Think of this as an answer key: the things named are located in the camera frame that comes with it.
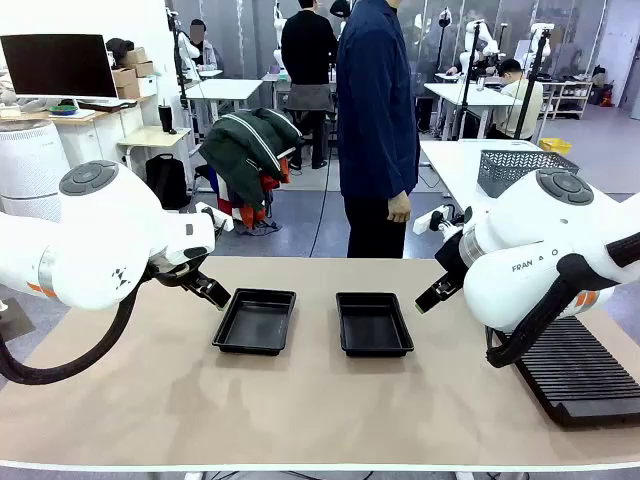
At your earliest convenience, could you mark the black backpack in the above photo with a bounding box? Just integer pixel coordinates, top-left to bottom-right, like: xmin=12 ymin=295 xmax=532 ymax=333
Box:
xmin=144 ymin=153 xmax=192 ymax=212

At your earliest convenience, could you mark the large white table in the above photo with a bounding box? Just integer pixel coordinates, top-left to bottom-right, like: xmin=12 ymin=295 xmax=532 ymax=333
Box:
xmin=418 ymin=139 xmax=547 ymax=222

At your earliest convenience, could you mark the black computer monitor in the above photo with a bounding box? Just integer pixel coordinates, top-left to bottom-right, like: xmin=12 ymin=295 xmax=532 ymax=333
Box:
xmin=0 ymin=33 xmax=120 ymax=101

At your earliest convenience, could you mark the standing person in black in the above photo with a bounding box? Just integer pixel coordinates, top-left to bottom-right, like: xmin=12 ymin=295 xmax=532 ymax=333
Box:
xmin=280 ymin=0 xmax=339 ymax=171

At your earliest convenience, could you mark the white office table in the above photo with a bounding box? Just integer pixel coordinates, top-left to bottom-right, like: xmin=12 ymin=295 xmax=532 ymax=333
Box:
xmin=183 ymin=77 xmax=265 ymax=132
xmin=423 ymin=81 xmax=519 ymax=142

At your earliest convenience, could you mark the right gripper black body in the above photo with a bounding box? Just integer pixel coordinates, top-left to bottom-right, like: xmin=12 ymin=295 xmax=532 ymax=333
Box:
xmin=432 ymin=232 xmax=470 ymax=287

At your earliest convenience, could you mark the black slotted board rack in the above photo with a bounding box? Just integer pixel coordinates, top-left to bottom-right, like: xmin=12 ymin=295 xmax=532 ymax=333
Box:
xmin=492 ymin=314 xmax=640 ymax=429

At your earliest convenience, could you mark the navy-coated person's bare hand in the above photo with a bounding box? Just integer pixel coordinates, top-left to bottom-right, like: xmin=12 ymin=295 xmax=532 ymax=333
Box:
xmin=387 ymin=193 xmax=412 ymax=224

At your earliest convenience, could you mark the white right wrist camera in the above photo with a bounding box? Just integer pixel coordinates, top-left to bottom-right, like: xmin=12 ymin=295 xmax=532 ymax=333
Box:
xmin=412 ymin=205 xmax=474 ymax=237

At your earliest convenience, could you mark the small wood-topped rolling table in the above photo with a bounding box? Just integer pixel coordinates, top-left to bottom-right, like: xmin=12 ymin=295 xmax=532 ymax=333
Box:
xmin=116 ymin=125 xmax=194 ymax=212

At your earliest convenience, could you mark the black tripod pole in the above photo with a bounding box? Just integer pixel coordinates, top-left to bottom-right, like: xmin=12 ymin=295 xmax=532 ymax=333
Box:
xmin=513 ymin=28 xmax=552 ymax=142
xmin=455 ymin=22 xmax=482 ymax=142

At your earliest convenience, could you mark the seated person in grey jacket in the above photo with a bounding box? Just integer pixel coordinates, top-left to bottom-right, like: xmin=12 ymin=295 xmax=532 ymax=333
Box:
xmin=188 ymin=18 xmax=220 ymax=72

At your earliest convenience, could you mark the black plastic ESD tray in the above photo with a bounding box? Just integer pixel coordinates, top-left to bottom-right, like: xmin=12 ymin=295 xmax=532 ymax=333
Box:
xmin=211 ymin=287 xmax=297 ymax=357
xmin=335 ymin=292 xmax=416 ymax=359

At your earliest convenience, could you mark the dark green striped jacket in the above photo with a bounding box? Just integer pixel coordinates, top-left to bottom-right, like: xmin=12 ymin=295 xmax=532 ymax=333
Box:
xmin=198 ymin=108 xmax=305 ymax=212

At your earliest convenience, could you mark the white cabinet with wood top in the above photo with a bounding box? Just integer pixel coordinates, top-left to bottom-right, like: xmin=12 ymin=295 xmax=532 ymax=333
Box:
xmin=49 ymin=94 xmax=152 ymax=170

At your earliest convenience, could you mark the seated person in beige top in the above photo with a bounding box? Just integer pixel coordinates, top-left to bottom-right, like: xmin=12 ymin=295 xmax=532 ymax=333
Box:
xmin=487 ymin=58 xmax=545 ymax=142

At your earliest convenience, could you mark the white storage shelf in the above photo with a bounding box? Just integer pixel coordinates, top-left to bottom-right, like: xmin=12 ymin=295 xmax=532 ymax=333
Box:
xmin=541 ymin=79 xmax=595 ymax=122

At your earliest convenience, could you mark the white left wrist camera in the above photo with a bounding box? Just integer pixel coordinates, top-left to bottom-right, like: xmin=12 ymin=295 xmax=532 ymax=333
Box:
xmin=194 ymin=201 xmax=235 ymax=233

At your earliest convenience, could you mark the person in navy coat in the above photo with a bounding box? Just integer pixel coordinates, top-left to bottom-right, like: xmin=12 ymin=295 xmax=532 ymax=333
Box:
xmin=336 ymin=0 xmax=421 ymax=259

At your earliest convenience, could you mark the yellow plastic bin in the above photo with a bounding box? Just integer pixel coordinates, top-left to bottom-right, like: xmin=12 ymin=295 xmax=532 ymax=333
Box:
xmin=538 ymin=137 xmax=573 ymax=157

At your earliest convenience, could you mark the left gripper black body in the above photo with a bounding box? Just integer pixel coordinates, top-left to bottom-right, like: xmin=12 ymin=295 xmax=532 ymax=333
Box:
xmin=147 ymin=260 xmax=205 ymax=292

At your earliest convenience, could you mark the grey perforated plastic basket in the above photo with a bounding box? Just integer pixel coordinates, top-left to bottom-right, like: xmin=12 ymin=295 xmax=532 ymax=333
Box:
xmin=477 ymin=149 xmax=582 ymax=199

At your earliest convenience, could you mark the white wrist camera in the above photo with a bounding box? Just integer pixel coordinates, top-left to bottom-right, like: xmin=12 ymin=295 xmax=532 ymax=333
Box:
xmin=194 ymin=201 xmax=235 ymax=233
xmin=412 ymin=205 xmax=474 ymax=237

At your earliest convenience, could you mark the orange and red garment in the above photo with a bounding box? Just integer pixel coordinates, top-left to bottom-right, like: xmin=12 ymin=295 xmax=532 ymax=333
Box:
xmin=215 ymin=159 xmax=292 ymax=232

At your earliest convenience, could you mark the white perforated air purifier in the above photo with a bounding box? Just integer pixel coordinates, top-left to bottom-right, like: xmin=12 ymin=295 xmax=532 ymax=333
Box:
xmin=0 ymin=118 xmax=72 ymax=222

